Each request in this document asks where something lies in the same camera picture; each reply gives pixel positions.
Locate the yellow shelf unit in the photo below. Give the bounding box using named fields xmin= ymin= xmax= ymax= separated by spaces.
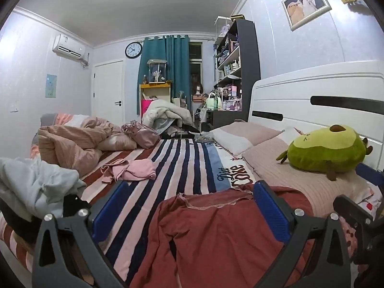
xmin=139 ymin=82 xmax=171 ymax=117

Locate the white air conditioner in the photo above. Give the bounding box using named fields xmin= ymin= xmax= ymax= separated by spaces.
xmin=52 ymin=34 xmax=89 ymax=67

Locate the black tall bookshelf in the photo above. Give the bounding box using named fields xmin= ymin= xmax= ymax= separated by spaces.
xmin=207 ymin=15 xmax=261 ymax=129

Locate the pink small garment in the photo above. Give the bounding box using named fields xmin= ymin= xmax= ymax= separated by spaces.
xmin=101 ymin=159 xmax=156 ymax=184

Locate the teal curtain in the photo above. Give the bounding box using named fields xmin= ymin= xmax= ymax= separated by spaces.
xmin=137 ymin=35 xmax=191 ymax=109

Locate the pink knit pillow near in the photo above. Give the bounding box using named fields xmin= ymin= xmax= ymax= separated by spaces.
xmin=242 ymin=137 xmax=373 ymax=217

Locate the striped bed blanket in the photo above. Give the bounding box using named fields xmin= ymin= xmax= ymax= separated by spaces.
xmin=0 ymin=137 xmax=262 ymax=286

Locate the white bed headboard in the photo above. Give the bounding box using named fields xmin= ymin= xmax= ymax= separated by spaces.
xmin=249 ymin=60 xmax=383 ymax=170

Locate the round wall clock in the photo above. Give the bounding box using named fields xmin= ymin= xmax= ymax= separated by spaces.
xmin=124 ymin=42 xmax=143 ymax=59

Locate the glass display case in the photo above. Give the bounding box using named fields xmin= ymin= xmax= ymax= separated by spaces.
xmin=147 ymin=59 xmax=167 ymax=83

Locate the framed wall photo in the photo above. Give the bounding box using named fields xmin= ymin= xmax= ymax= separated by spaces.
xmin=282 ymin=0 xmax=331 ymax=31

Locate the cream blanket pile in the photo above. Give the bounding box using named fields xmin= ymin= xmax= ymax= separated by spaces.
xmin=142 ymin=100 xmax=193 ymax=134

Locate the beige rumpled duvet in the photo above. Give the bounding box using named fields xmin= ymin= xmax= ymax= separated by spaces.
xmin=36 ymin=115 xmax=137 ymax=176

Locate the small wall poster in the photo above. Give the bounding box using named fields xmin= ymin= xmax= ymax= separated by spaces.
xmin=45 ymin=74 xmax=57 ymax=98

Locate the green avocado plush toy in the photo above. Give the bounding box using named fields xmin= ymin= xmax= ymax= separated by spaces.
xmin=276 ymin=124 xmax=373 ymax=181

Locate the pink shopping bag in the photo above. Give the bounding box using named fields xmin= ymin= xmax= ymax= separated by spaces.
xmin=141 ymin=100 xmax=154 ymax=116

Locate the red knit garment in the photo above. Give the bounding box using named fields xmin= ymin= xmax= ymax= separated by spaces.
xmin=129 ymin=183 xmax=319 ymax=288

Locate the white door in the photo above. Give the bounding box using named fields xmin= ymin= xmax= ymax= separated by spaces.
xmin=92 ymin=60 xmax=125 ymax=126

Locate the light grey garment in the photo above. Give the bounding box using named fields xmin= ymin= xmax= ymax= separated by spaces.
xmin=1 ymin=157 xmax=86 ymax=222

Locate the pink white pillow far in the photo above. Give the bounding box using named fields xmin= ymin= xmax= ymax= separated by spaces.
xmin=211 ymin=122 xmax=282 ymax=156

